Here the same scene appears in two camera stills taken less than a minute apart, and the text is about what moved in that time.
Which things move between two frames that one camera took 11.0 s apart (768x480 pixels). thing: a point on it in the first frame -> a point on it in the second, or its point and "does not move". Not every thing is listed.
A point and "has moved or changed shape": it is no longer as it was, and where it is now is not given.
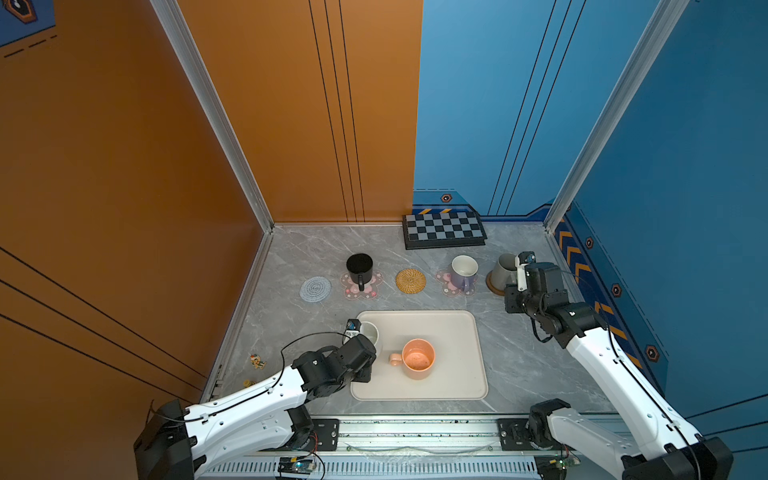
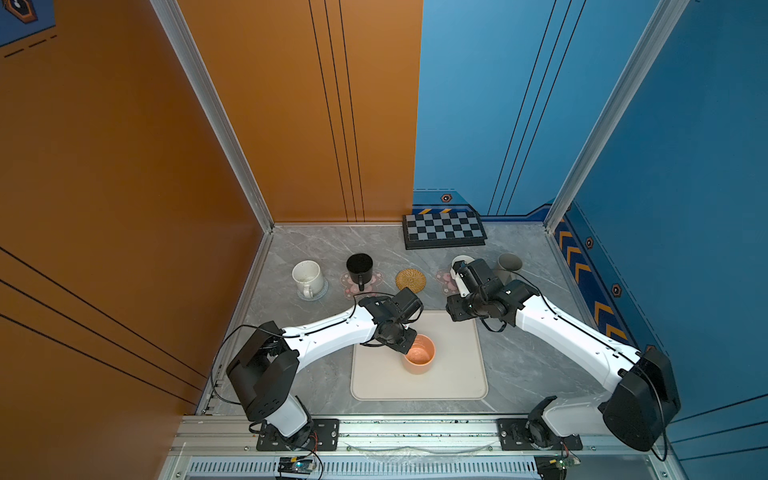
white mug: (371, 332) has moved or changed shape
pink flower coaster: (370, 289) does not move
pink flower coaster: (450, 290) does not move
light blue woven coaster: (315, 289) does not move
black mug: (360, 268) does not move
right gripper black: (510, 293) -> (453, 307)
